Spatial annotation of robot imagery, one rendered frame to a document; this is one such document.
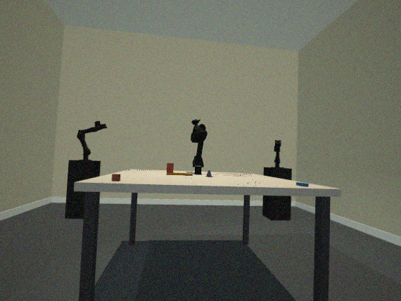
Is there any small brown block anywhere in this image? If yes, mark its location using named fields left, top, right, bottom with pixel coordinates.
left=111, top=174, right=120, bottom=181

